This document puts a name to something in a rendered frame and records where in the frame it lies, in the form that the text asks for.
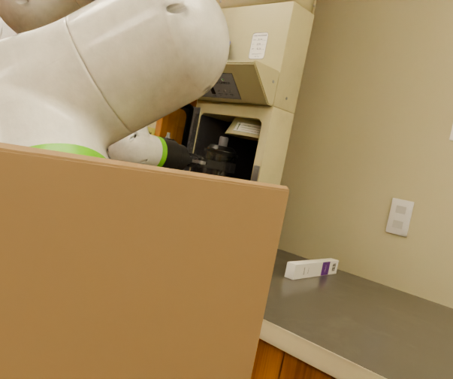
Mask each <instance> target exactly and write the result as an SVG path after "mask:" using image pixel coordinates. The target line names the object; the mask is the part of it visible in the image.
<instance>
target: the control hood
mask: <svg viewBox="0 0 453 379"><path fill-rule="evenodd" d="M223 73H232V75H233V77H234V81H235V83H236V85H237V89H238V91H239V94H240V97H241V99H224V98H213V97H203V96H202V97H200V98H199V99H197V100H205V101H215V102H232V103H241V104H251V105H268V106H272V105H273V100H274V96H275V92H276V85H277V81H278V77H279V71H277V70H276V69H274V68H271V67H269V66H267V65H265V64H263V63H261V62H258V61H256V60H227V63H226V66H225V69H224V71H223Z"/></svg>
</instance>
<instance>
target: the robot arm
mask: <svg viewBox="0 0 453 379"><path fill-rule="evenodd" d="M0 17H1V18H2V19H3V21H4V22H5V23H6V24H7V25H8V26H9V27H10V28H11V29H13V30H14V31H15V32H16V33H17V35H14V36H12V37H9V38H3V39H1V40H0V142H2V143H6V144H15V145H21V146H26V147H35V148H41V149H46V150H55V151H60V152H66V153H75V154H80V155H85V156H94V157H99V158H105V159H109V158H108V155H107V149H108V152H109V155H110V158H111V159H114V160H119V161H124V162H133V163H139V164H144V165H153V166H158V167H164V168H173V169H178V170H183V169H184V168H185V167H186V166H188V167H197V168H201V167H204V168H211V169H216V170H218V171H219V173H222V172H223V171H224V172H228V173H233V174H234V171H235V168H236V164H234V163H230V162H223V161H220V162H218V161H214V160H210V159H205V157H202V156H197V154H193V153H189V151H188V149H187V148H186V147H185V146H184V145H181V144H178V143H177V142H176V141H175V140H174V139H170V132H167V135H166V137H165V138H163V137H159V136H155V135H151V134H150V133H149V130H148V125H149V124H151V123H154V122H155V121H157V120H159V119H161V118H162V117H165V116H167V115H168V114H171V113H172V112H174V111H176V110H178V109H180V108H182V107H184V106H186V105H187V104H189V103H191V102H193V101H195V100H197V99H199V98H200V97H202V96H203V95H204V94H205V93H207V92H208V91H209V90H211V89H212V87H213V86H214V85H215V84H216V82H217V81H218V79H219V78H220V77H221V75H222V72H223V71H224V69H225V66H226V63H227V60H228V54H229V47H230V38H229V31H228V24H227V22H226V19H225V15H224V14H223V12H222V9H221V8H220V6H219V4H218V3H217V1H216V0H0Z"/></svg>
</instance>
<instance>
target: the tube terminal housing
mask: <svg viewBox="0 0 453 379"><path fill-rule="evenodd" d="M222 12H223V14H224V15H225V19H226V22H227V24H228V31H229V38H230V42H231V43H230V47H229V54H228V60H256V61H258V62H261V63H263V64H265V65H267V66H269V67H271V68H274V69H276V70H277V71H279V77H278V81H277V85H276V92H275V96H274V100H273V105H272V106H268V105H251V104H241V103H232V102H215V101H205V100H197V104H196V107H197V108H201V111H200V116H199V120H198V127H199V123H200V118H201V115H205V116H208V117H212V118H216V119H218V120H223V121H226V122H233V120H234V119H235V118H243V119H248V120H256V121H260V122H261V131H260V135H259V139H258V146H257V150H256V154H255V161H254V165H258V166H260V169H259V173H258V179H257V182H262V183H271V184H276V185H280V182H281V178H282V171H283V167H284V163H285V156H286V152H287V149H288V142H289V138H290V134H291V127H292V123H293V119H294V112H295V108H296V104H297V97H298V93H299V89H300V82H301V78H302V74H303V70H304V63H305V59H306V56H307V49H308V45H309V41H310V34H311V30H312V26H313V20H314V14H312V13H310V12H309V11H308V10H307V9H305V8H303V7H302V6H300V5H299V4H298V3H297V2H295V1H293V2H280V3H273V4H265V5H252V6H244V7H237V8H223V9H222ZM255 32H269V35H268V39H267V46H266V50H265V55H264V59H248V57H249V50H250V45H251V41H252V34H253V33H255ZM198 127H197V132H196V136H195V142H196V138H197V134H198ZM194 150H195V143H194V147H193V151H192V153H194ZM254 165H253V168H254Z"/></svg>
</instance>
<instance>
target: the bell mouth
mask: <svg viewBox="0 0 453 379"><path fill-rule="evenodd" d="M260 131H261V122H260V121H256V120H248V119H243V118H235V119H234V120H233V122H232V123H231V125H230V126H229V127H228V129H227V131H226V132H225V134H226V135H231V136H234V137H238V138H244V139H248V140H252V141H258V139H259V135H260Z"/></svg>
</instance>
